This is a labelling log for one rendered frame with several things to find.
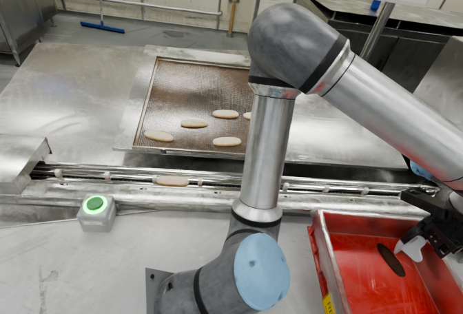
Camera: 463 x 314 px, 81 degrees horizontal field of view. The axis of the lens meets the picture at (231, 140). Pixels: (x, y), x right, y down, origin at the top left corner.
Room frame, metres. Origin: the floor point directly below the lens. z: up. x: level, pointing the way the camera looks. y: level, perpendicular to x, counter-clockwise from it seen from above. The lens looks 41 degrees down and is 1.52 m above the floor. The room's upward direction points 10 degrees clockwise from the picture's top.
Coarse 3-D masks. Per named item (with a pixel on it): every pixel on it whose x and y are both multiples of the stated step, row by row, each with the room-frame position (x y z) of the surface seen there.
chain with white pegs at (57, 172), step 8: (48, 176) 0.48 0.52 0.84; (56, 176) 0.48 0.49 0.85; (64, 176) 0.49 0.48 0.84; (72, 176) 0.50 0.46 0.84; (80, 176) 0.50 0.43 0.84; (104, 176) 0.50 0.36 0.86; (152, 176) 0.53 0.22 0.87; (192, 184) 0.55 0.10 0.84; (200, 184) 0.54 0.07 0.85; (208, 184) 0.56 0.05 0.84; (288, 184) 0.59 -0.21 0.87; (328, 192) 0.62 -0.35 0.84; (336, 192) 0.63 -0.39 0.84; (344, 192) 0.63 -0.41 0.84; (352, 192) 0.64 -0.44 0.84; (400, 192) 0.66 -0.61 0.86
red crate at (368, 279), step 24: (312, 240) 0.43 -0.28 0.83; (336, 240) 0.45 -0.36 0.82; (360, 240) 0.46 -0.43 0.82; (384, 240) 0.48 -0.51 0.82; (360, 264) 0.39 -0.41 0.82; (384, 264) 0.40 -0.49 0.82; (408, 264) 0.41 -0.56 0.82; (360, 288) 0.32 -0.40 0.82; (384, 288) 0.34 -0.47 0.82; (408, 288) 0.35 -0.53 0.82; (360, 312) 0.27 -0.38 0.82; (384, 312) 0.28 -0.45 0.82; (408, 312) 0.29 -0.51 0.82; (432, 312) 0.30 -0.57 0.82
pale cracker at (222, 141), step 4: (216, 140) 0.70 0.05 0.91; (220, 140) 0.70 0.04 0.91; (224, 140) 0.71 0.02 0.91; (228, 140) 0.71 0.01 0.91; (232, 140) 0.71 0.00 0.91; (236, 140) 0.72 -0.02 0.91; (240, 140) 0.73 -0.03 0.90; (216, 144) 0.69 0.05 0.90; (220, 144) 0.69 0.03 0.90; (224, 144) 0.69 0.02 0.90; (228, 144) 0.70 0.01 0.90; (232, 144) 0.70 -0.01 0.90; (236, 144) 0.71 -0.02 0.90
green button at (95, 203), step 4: (88, 200) 0.38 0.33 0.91; (92, 200) 0.39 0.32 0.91; (96, 200) 0.39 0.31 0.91; (100, 200) 0.39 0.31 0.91; (88, 204) 0.37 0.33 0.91; (92, 204) 0.38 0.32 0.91; (96, 204) 0.38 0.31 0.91; (100, 204) 0.38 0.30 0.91; (88, 208) 0.36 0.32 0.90; (92, 208) 0.36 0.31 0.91; (96, 208) 0.37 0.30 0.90; (100, 208) 0.37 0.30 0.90
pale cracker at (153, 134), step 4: (148, 132) 0.68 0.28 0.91; (152, 132) 0.68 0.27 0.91; (156, 132) 0.68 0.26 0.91; (160, 132) 0.69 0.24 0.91; (164, 132) 0.69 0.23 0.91; (148, 136) 0.66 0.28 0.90; (152, 136) 0.67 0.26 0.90; (156, 136) 0.67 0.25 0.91; (160, 136) 0.67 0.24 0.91; (164, 136) 0.67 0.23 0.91; (168, 136) 0.68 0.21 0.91; (172, 136) 0.68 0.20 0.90; (160, 140) 0.66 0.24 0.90; (164, 140) 0.66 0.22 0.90; (168, 140) 0.67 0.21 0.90
